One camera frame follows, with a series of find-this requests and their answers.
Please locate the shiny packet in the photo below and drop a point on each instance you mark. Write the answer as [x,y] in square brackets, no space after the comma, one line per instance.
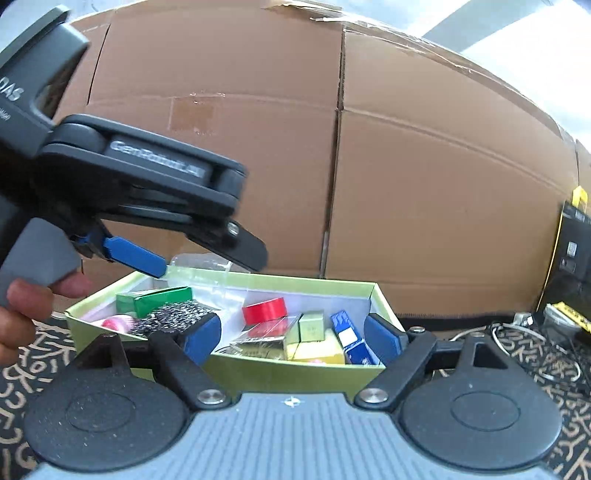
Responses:
[263,339]

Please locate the yellow carton box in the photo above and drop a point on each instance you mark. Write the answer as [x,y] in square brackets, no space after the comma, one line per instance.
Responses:
[323,354]

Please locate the large cardboard panel with label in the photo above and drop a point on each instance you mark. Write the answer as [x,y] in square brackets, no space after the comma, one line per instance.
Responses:
[231,92]

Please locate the person's left hand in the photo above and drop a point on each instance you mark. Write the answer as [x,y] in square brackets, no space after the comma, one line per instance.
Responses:
[27,304]

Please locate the large plain cardboard panel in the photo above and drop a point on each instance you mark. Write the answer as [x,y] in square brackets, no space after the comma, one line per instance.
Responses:
[438,184]

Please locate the plain green carton box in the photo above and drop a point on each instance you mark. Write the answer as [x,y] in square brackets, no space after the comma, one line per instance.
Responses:
[157,300]

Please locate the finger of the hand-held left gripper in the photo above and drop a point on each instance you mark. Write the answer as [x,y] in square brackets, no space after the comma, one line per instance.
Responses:
[231,242]
[136,262]

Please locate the light green shoe box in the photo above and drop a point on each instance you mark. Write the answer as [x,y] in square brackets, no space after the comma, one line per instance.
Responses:
[286,374]

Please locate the black yellow carton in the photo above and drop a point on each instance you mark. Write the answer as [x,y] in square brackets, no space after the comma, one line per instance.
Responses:
[572,258]

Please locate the small olive green box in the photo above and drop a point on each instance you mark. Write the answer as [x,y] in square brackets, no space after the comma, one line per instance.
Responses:
[311,327]

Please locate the blue medicine box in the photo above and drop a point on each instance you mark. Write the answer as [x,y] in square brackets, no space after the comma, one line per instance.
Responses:
[351,337]

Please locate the clear zip bag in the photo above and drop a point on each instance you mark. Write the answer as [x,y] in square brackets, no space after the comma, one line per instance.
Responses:
[217,286]

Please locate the pink white cloth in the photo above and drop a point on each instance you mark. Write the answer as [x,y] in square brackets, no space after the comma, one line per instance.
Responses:
[117,324]

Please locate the red tape roll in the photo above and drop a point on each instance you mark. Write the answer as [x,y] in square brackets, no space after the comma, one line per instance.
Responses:
[263,310]

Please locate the black patterned mat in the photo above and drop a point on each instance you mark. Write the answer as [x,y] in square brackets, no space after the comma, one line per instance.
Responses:
[575,429]

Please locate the steel wool scrubber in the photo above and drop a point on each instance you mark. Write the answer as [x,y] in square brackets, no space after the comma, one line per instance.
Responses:
[171,316]

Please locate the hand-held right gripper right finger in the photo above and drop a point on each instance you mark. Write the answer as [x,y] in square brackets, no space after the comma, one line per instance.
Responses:
[383,338]

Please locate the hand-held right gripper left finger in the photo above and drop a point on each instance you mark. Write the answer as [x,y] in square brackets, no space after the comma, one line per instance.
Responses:
[203,338]

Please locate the white plug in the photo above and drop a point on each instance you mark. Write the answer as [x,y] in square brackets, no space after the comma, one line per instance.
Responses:
[524,318]

